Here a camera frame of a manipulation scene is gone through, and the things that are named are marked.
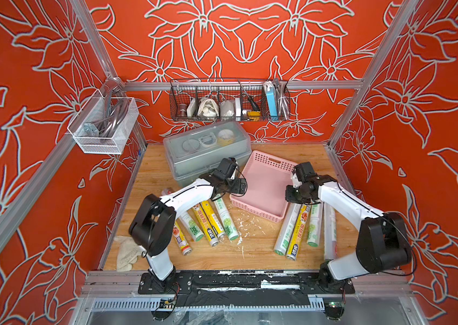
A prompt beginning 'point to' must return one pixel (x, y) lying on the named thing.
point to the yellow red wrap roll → (206, 225)
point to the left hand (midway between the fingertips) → (239, 182)
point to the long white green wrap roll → (286, 229)
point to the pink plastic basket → (267, 179)
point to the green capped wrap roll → (196, 231)
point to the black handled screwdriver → (252, 103)
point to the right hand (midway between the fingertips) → (283, 196)
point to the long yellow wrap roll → (298, 231)
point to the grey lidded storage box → (200, 152)
